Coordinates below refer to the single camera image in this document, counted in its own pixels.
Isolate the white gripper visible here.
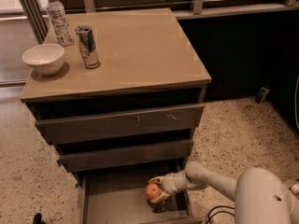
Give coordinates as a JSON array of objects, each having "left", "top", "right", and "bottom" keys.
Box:
[{"left": 149, "top": 171, "right": 184, "bottom": 203}]

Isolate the red apple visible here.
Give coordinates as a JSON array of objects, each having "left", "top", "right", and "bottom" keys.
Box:
[{"left": 146, "top": 183, "right": 160, "bottom": 200}]

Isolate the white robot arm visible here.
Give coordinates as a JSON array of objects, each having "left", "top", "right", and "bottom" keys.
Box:
[{"left": 146, "top": 161, "right": 299, "bottom": 224}]

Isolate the grey open bottom drawer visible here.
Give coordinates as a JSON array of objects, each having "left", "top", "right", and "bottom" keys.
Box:
[{"left": 80, "top": 161, "right": 203, "bottom": 224}]

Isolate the grey middle drawer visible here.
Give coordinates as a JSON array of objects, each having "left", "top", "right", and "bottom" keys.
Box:
[{"left": 60, "top": 139, "right": 193, "bottom": 173}]

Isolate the grey drawer cabinet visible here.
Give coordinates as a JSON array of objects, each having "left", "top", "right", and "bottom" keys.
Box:
[{"left": 21, "top": 8, "right": 210, "bottom": 211}]

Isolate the grey top drawer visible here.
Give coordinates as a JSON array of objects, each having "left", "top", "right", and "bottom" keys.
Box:
[{"left": 36, "top": 104, "right": 204, "bottom": 144}]

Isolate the black object at floor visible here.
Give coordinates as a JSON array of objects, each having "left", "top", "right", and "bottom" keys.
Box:
[{"left": 33, "top": 213, "right": 44, "bottom": 224}]

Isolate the small grey floor device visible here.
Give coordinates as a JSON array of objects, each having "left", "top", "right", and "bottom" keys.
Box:
[{"left": 255, "top": 87, "right": 269, "bottom": 104}]

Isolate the silver drink can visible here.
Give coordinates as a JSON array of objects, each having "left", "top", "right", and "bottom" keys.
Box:
[{"left": 75, "top": 25, "right": 100, "bottom": 69}]

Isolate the white ceramic bowl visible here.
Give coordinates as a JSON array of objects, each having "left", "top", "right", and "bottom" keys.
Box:
[{"left": 22, "top": 43, "right": 64, "bottom": 76}]

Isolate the clear plastic water bottle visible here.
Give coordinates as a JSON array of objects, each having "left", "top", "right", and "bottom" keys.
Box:
[{"left": 46, "top": 0, "right": 73, "bottom": 47}]

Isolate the black cable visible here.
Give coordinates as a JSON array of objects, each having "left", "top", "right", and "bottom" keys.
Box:
[{"left": 205, "top": 204, "right": 236, "bottom": 224}]

